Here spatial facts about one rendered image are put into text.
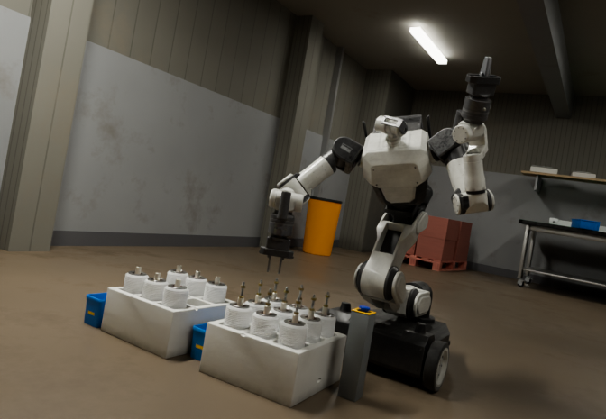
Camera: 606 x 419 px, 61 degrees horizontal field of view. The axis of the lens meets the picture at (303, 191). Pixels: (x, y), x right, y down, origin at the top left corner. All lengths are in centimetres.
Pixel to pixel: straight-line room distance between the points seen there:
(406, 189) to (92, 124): 293
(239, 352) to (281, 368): 17
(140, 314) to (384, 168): 112
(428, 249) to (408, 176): 533
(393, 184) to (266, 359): 85
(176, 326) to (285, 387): 51
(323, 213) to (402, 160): 447
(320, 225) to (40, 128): 369
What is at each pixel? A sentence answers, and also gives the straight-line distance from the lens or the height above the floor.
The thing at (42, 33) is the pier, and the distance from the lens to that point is 401.
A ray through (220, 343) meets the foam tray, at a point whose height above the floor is 12.
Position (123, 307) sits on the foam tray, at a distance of 223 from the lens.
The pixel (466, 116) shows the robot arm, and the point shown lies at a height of 105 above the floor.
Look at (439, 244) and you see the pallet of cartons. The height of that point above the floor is 36.
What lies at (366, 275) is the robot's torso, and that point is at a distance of 213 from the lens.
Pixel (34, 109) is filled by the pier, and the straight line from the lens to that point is 391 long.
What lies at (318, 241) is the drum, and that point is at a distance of 649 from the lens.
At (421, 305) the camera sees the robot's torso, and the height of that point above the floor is 28.
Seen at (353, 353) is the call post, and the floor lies 16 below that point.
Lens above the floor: 68
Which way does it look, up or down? 1 degrees up
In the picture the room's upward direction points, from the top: 10 degrees clockwise
